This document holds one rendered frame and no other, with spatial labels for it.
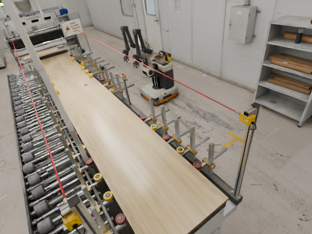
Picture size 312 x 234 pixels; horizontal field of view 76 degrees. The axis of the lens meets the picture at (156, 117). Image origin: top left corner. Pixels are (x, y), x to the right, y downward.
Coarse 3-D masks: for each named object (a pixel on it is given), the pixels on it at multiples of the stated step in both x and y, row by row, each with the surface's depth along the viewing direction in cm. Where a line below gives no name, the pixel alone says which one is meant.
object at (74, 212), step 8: (64, 200) 79; (72, 200) 73; (80, 200) 75; (64, 208) 72; (72, 208) 72; (80, 208) 74; (64, 216) 72; (72, 216) 72; (80, 216) 76; (88, 216) 78; (64, 224) 70; (72, 224) 73; (88, 224) 82; (96, 224) 87; (88, 232) 83; (96, 232) 86
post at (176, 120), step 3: (174, 120) 216; (177, 120) 213; (177, 123) 216; (177, 126) 218; (177, 129) 220; (177, 132) 223; (177, 135) 225; (177, 138) 228; (177, 144) 235; (180, 144) 237
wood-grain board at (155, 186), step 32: (64, 64) 453; (64, 96) 331; (96, 96) 318; (96, 128) 253; (128, 128) 245; (96, 160) 210; (128, 160) 204; (160, 160) 199; (128, 192) 175; (160, 192) 171; (192, 192) 168; (160, 224) 150; (192, 224) 148
